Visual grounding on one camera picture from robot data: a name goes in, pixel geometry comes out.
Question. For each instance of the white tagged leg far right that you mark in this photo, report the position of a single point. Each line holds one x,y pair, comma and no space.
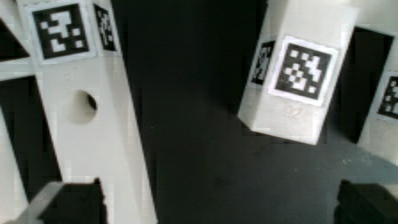
378,136

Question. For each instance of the white chair back part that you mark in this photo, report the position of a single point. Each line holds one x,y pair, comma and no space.
69,138

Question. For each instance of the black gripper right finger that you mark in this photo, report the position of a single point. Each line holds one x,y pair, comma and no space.
366,203

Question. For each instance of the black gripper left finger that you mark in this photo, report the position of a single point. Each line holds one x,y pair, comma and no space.
65,204

